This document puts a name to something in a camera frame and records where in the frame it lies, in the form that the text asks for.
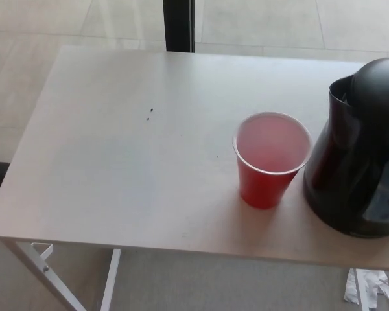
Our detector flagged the white table leg bracket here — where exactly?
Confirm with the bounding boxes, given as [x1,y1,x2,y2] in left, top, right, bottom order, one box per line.
[30,242,54,260]

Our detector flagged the white paper strip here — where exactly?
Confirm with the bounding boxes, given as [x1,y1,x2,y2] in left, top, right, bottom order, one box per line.
[343,270,359,305]

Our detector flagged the white slanted table leg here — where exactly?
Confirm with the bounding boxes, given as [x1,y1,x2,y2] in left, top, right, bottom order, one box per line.
[1,240,88,311]

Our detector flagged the crumpled white paper scrap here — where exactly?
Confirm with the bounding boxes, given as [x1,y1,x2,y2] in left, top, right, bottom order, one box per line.
[362,269,389,308]

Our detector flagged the white straight table leg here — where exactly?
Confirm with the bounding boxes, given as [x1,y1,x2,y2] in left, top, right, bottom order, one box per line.
[99,248,123,311]
[355,268,370,311]

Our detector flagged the black electric kettle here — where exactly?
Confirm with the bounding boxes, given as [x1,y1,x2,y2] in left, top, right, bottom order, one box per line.
[303,58,389,239]

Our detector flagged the black vertical window post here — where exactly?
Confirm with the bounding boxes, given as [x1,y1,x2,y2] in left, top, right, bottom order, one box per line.
[163,0,196,54]

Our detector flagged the red plastic cup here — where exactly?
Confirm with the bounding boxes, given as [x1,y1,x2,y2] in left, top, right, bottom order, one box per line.
[232,111,313,210]

